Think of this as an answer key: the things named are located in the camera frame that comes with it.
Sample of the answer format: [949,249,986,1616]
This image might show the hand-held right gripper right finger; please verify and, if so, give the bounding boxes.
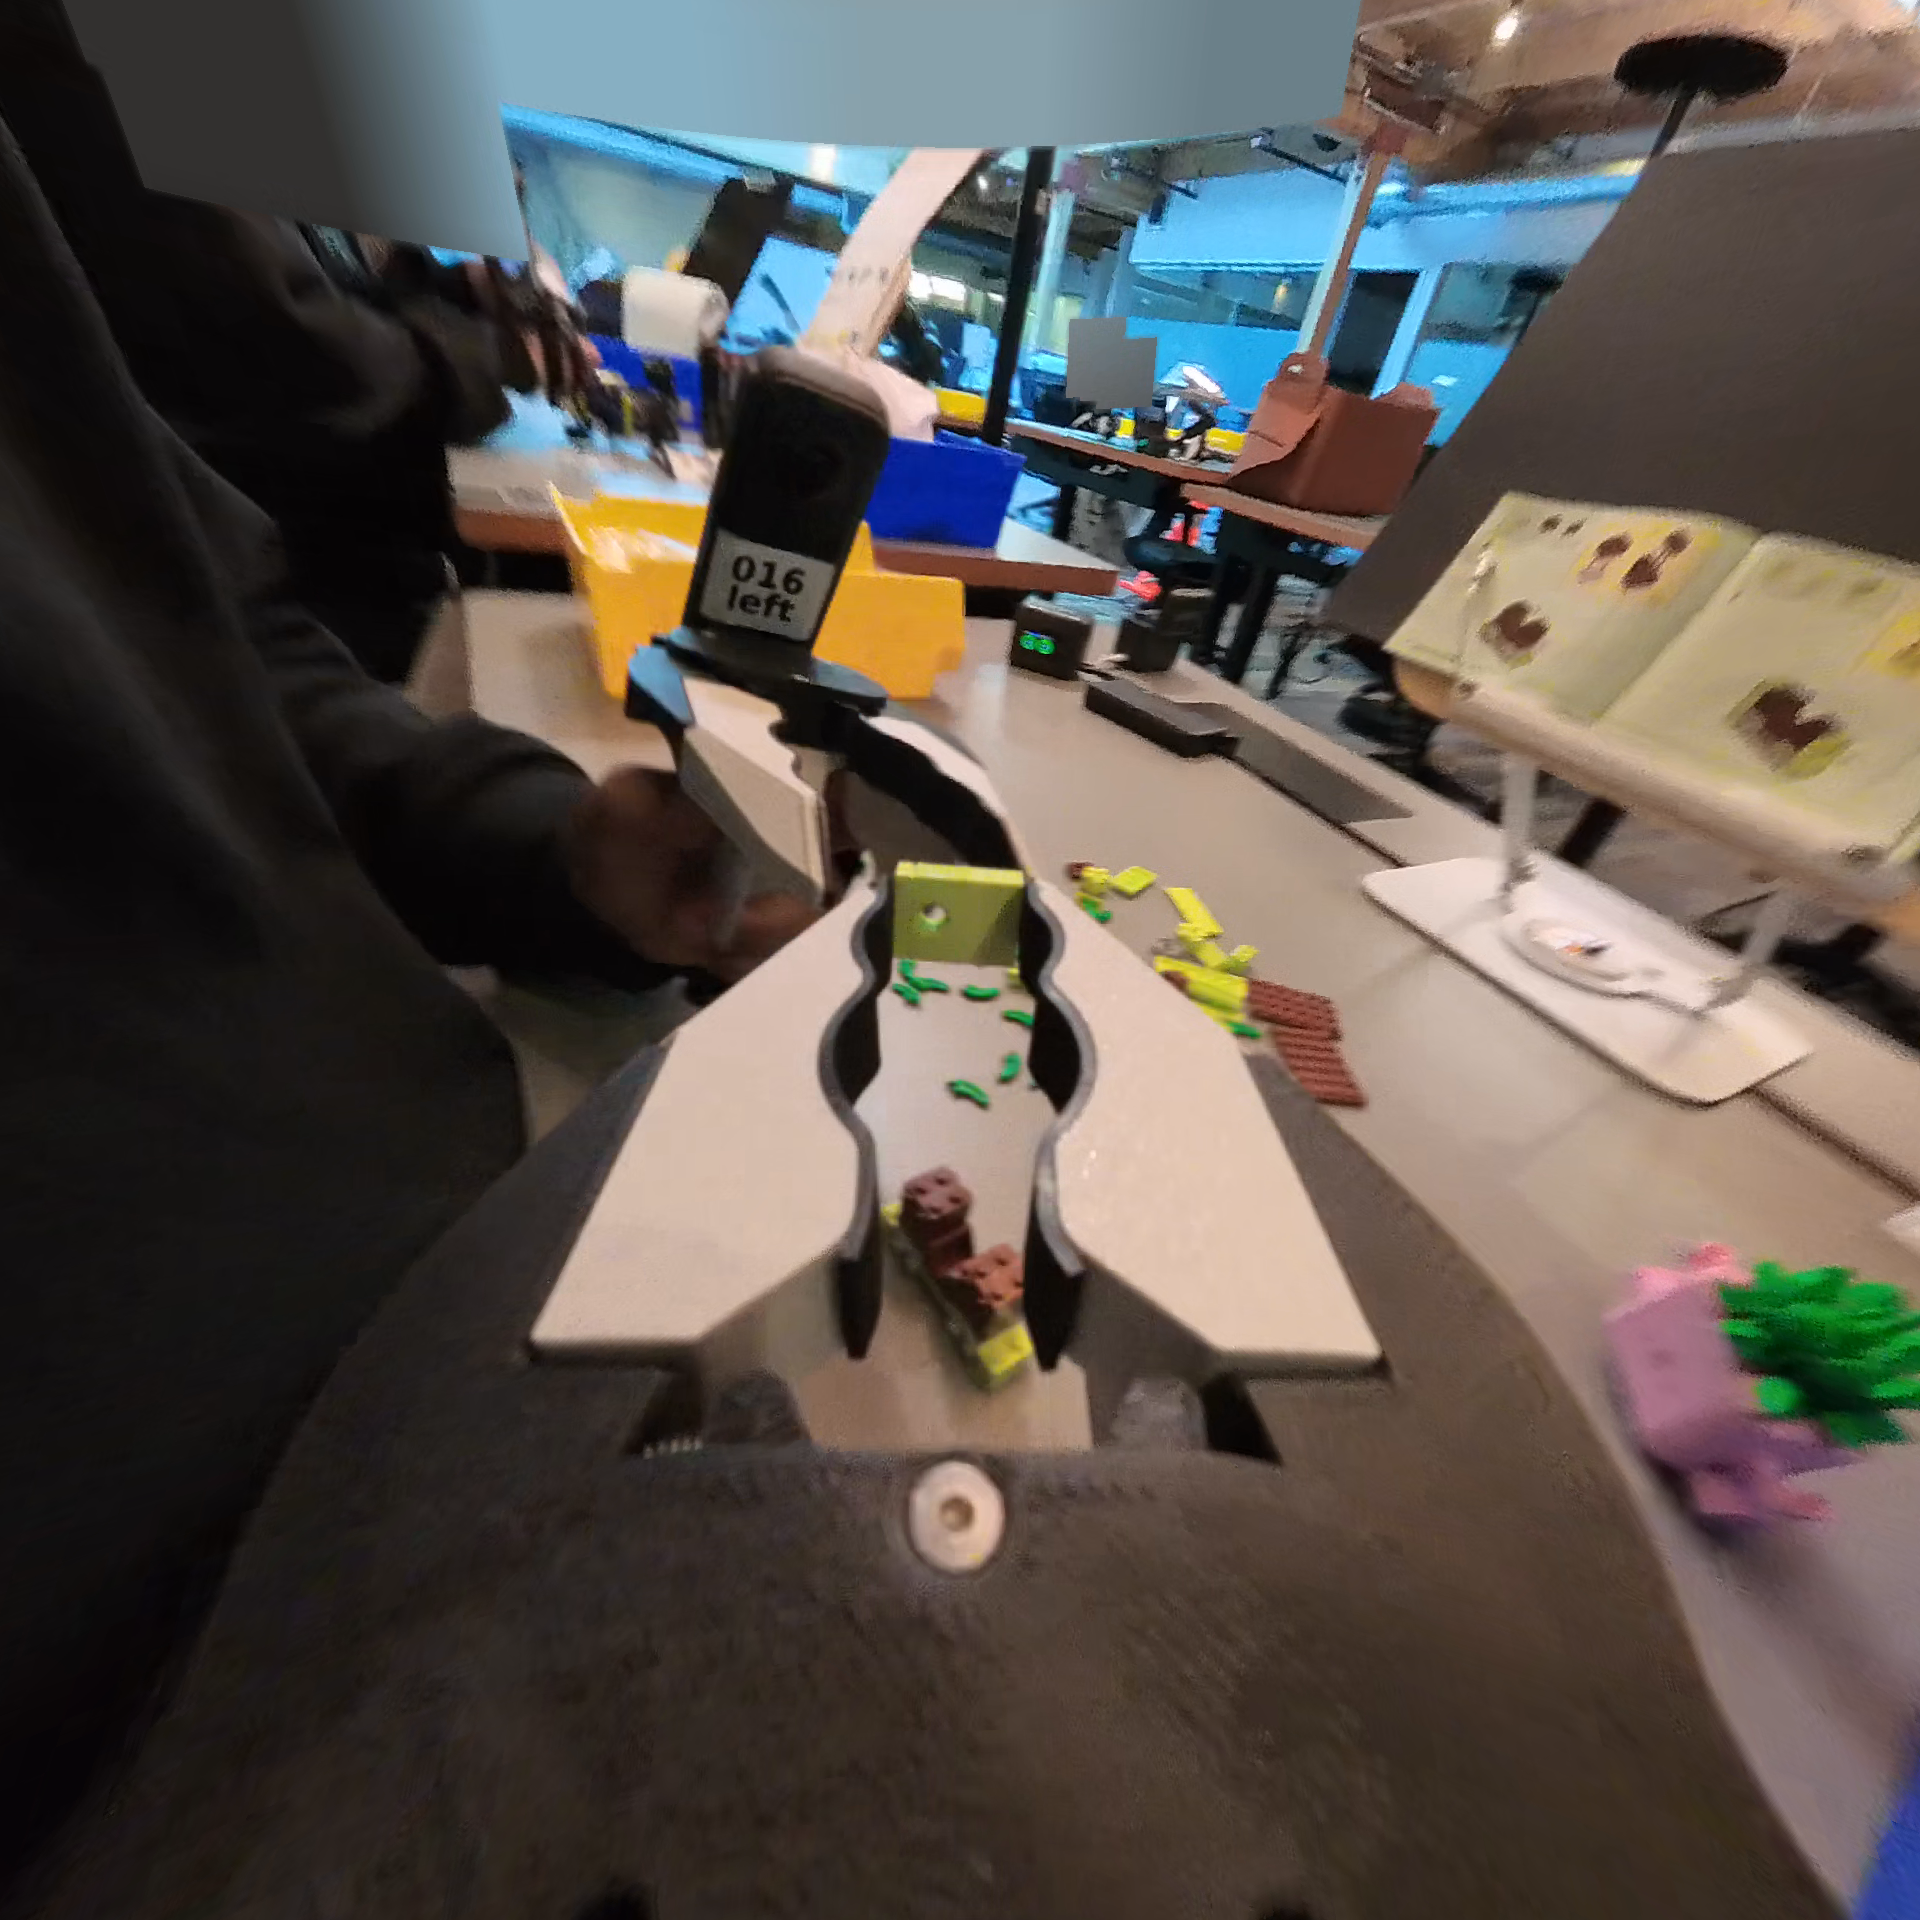
[1024,882,1386,1408]

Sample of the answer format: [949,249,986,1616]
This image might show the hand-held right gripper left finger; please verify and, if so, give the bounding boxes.
[528,872,903,1408]

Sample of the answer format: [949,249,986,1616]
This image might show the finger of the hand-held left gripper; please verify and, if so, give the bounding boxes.
[675,711,837,910]
[829,711,1037,902]

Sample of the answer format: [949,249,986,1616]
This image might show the small lime toy brick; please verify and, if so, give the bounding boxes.
[891,861,1029,968]

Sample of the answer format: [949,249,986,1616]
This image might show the brown and lime brick assembly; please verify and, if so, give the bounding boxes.
[885,1167,1037,1390]

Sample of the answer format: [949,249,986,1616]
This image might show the person's left hand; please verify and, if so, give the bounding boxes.
[567,765,824,976]

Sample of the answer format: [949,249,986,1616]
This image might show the blue plastic bin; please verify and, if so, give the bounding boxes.
[1852,1726,1920,1920]
[861,431,1029,548]
[592,333,707,430]

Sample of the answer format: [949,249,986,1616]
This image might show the yellow plastic bin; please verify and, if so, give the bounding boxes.
[547,486,969,705]

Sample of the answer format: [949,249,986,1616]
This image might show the white paper towel roll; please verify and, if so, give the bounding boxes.
[623,266,732,358]

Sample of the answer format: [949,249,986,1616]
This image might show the tan perforated board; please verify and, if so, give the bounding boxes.
[817,146,986,361]

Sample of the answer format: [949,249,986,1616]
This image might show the pile of assorted toy bricks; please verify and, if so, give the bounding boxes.
[1068,858,1261,1038]

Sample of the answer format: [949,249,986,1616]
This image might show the black flat box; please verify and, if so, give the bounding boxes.
[1084,678,1240,758]

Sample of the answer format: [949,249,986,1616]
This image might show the wooden background table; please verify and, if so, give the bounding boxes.
[450,449,1121,594]
[1007,415,1389,548]

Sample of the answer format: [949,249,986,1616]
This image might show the scattered green leaf pieces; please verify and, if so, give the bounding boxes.
[891,861,1261,1113]

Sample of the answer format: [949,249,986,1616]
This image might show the small black device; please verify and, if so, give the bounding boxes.
[1114,586,1216,674]

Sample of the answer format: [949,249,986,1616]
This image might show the black pillar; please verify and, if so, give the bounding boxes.
[984,142,1059,452]

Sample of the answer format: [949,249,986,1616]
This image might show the white book stand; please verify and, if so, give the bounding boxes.
[1362,660,1920,1108]

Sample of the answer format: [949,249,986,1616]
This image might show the pink toy pot with plant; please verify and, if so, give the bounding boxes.
[1602,1240,1920,1532]

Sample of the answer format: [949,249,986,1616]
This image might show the brown leather bag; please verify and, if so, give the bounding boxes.
[1232,352,1443,512]

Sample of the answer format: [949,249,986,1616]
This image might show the open instruction booklet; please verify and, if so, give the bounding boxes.
[1383,490,1920,864]

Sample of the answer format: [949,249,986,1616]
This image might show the dark grey partition panel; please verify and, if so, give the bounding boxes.
[1328,128,1920,646]

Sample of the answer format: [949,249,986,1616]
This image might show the black stand pole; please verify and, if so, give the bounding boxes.
[1616,30,1789,167]

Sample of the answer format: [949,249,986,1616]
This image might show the black desk cable hatch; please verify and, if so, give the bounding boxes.
[1247,736,1412,828]

